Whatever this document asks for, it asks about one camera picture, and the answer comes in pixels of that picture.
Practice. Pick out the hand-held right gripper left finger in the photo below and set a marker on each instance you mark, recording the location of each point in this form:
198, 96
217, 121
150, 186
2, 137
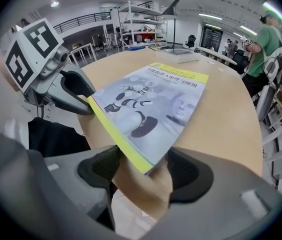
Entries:
68, 196

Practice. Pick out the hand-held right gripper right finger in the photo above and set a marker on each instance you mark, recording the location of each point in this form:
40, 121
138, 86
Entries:
218, 196

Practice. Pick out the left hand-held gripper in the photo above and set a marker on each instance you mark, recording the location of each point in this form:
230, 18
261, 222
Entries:
31, 56

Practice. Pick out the yellow magazine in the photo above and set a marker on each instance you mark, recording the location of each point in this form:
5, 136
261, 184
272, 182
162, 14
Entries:
156, 104

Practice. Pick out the dark thick book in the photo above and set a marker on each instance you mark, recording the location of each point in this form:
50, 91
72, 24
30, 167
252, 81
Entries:
181, 59

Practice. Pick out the white long table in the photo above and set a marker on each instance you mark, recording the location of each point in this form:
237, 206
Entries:
83, 46

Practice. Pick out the person's black trousers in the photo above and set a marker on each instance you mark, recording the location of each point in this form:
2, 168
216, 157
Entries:
56, 139

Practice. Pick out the black railing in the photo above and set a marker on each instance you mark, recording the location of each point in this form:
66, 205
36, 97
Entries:
81, 21

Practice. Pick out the blue cloth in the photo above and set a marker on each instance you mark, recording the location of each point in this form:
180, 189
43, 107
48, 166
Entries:
136, 48

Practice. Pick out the white shelf rack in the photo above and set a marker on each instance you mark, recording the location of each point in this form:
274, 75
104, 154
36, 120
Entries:
130, 26

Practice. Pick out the wooden table white legs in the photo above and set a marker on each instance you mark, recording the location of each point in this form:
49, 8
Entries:
226, 109

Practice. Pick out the grey chair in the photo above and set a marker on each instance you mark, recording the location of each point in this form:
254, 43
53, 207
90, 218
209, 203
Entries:
266, 104

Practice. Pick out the black desk lamp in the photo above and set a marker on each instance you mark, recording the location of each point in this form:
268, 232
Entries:
171, 10

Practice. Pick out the black office chair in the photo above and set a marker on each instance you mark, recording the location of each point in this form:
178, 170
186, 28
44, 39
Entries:
239, 59
191, 40

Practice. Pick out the white backpack dark window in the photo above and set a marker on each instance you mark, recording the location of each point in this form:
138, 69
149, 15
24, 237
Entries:
272, 67

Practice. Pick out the oval wooden table black legs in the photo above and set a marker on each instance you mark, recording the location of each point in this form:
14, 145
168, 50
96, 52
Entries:
216, 55

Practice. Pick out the black glass door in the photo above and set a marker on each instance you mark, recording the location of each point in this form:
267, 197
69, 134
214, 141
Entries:
212, 37

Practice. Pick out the long ceiling light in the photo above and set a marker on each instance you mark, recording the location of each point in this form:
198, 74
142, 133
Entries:
209, 16
248, 30

